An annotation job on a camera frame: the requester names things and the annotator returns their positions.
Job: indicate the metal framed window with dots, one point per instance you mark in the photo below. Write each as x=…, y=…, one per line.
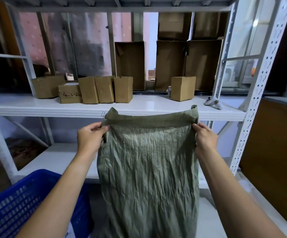
x=245, y=39

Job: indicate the small white box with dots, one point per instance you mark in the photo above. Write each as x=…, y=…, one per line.
x=69, y=77

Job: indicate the wide cardboard box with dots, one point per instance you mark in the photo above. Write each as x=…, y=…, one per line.
x=47, y=87

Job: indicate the large open cardboard box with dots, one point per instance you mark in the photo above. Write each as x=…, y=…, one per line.
x=170, y=64
x=130, y=65
x=204, y=63

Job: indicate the person's right hand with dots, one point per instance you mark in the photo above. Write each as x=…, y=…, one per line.
x=206, y=140

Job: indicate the pink dotted curtain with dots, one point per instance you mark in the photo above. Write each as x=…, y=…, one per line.
x=91, y=44

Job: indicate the cube cardboard box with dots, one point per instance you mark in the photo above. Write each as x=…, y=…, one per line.
x=183, y=89

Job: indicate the white handheld scanner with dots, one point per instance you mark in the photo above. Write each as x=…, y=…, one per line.
x=212, y=102

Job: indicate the white metal shelf rack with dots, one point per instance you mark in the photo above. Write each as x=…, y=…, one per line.
x=34, y=107

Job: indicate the closed stacked cardboard box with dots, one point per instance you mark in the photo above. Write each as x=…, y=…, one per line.
x=174, y=25
x=209, y=24

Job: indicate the person's right forearm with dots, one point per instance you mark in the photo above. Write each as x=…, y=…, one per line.
x=237, y=195

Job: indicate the green woven sack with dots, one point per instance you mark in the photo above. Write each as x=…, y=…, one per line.
x=148, y=171

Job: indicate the person's left hand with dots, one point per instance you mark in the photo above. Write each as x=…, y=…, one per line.
x=90, y=138

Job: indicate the blue plastic basket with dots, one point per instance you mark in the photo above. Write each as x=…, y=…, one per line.
x=17, y=203

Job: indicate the red patterned carton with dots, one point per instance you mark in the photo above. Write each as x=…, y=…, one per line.
x=24, y=153

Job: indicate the tall small cardboard box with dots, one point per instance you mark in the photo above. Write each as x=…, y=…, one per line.
x=88, y=90
x=104, y=89
x=123, y=89

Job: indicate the person's left forearm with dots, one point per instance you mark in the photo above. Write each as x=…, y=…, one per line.
x=59, y=195

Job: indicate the small white crumpled item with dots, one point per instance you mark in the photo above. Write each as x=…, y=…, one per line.
x=168, y=91

